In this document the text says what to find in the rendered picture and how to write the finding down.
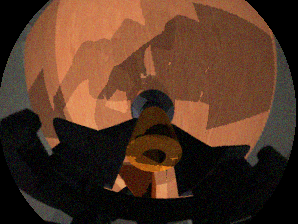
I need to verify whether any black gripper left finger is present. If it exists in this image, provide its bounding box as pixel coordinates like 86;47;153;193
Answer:
53;117;138;189

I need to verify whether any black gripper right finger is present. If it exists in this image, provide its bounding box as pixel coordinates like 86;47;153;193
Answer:
172;123;250;197

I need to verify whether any dark round pedestal with shaft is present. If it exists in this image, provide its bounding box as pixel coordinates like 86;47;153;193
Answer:
130;89;174;121

